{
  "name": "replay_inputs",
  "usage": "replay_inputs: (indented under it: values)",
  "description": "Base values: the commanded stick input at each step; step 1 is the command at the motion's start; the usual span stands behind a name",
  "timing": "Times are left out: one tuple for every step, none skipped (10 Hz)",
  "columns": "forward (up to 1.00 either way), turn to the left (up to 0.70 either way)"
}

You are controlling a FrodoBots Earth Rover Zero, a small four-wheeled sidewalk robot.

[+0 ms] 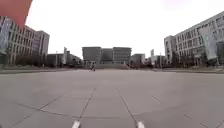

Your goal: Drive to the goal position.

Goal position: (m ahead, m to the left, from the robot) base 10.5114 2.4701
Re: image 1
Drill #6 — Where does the grey block building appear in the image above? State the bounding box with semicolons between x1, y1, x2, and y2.
81;46;133;66

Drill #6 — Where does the person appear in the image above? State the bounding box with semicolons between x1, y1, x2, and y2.
89;62;97;72

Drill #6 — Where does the grey paved plaza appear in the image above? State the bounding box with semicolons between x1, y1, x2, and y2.
0;68;224;128

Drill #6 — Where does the small grey building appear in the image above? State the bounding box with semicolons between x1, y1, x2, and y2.
130;53;147;66

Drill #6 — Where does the low grey building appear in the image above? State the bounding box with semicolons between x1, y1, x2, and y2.
46;47;83;68

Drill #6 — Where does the robot's own part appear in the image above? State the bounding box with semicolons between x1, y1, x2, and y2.
71;120;82;128
136;121;146;128

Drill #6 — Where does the row of bare trees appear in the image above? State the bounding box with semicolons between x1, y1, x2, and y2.
3;49;48;68
166;53;221;69

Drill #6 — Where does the large pale office building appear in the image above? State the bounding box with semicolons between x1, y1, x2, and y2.
163;11;224;67

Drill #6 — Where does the large grey office building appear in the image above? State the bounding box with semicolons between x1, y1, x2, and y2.
0;15;51;66

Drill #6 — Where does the red object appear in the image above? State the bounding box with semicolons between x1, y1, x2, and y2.
0;0;34;28

